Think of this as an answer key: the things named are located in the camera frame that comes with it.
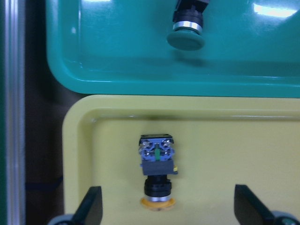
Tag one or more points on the yellow plastic tray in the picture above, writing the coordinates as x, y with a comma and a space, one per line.
219, 142

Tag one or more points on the green plastic tray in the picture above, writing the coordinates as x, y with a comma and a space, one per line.
251, 48

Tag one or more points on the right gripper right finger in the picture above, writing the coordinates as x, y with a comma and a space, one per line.
248, 208

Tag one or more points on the green conveyor belt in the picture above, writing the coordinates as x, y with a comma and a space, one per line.
12, 112

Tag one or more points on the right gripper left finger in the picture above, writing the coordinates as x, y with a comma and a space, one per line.
90, 210

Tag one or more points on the yellow push button switch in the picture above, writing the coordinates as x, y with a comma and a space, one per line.
156, 152

